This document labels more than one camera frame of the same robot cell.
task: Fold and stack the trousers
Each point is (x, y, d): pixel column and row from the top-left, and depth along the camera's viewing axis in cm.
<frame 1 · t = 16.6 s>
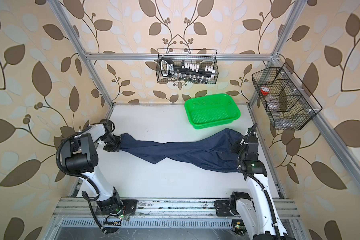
left hand: (120, 145, 95), fingers closed
right hand: (239, 142, 79), fingers closed
green perforated plastic basket: (211, 110, 118), on the table
dark blue denim trousers: (212, 152, 92), point 4 cm above the table

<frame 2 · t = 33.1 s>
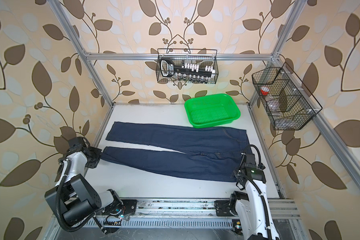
left hand: (98, 154, 84), fingers closed
right hand: (240, 178, 80), fingers closed
dark blue denim trousers: (212, 154, 93), point 2 cm above the table
the other named things where they were.

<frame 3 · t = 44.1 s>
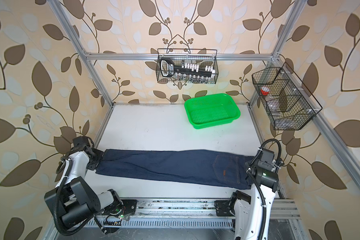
left hand: (99, 157, 83), fingers closed
right hand: (254, 169, 73), fingers open
dark blue denim trousers: (223, 169, 86), point 3 cm above the table
the other named things where they were.

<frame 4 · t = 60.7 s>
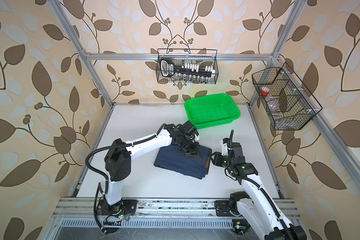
left hand: (201, 156, 78), fingers open
right hand: (212, 158, 81), fingers open
dark blue denim trousers: (170, 157, 90), point 4 cm above the table
the other named things where they were.

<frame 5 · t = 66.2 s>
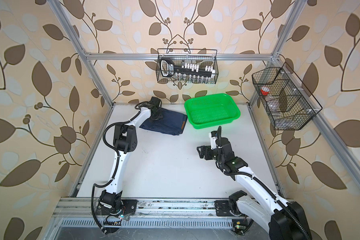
left hand: (160, 115, 110), fingers open
right hand: (203, 149, 82), fingers open
dark blue denim trousers: (171, 122, 108), point 3 cm above the table
the other named things where they were.

